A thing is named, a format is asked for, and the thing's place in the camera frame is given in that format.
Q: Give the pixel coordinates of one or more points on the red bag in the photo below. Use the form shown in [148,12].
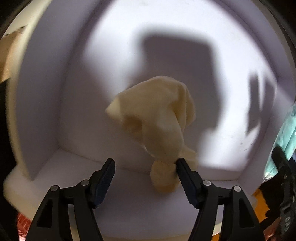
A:
[22,224]

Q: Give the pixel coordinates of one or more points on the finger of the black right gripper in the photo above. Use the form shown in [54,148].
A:
[286,169]

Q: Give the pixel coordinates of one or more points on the cream yellow cloth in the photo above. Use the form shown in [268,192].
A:
[155,113]

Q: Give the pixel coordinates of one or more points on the teal cloth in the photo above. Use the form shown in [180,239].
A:
[286,140]

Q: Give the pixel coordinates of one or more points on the white foam drawer box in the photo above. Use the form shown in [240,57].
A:
[78,55]

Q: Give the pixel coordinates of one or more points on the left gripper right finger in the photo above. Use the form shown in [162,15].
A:
[239,220]

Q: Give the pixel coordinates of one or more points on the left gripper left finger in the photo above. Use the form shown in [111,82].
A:
[51,221]

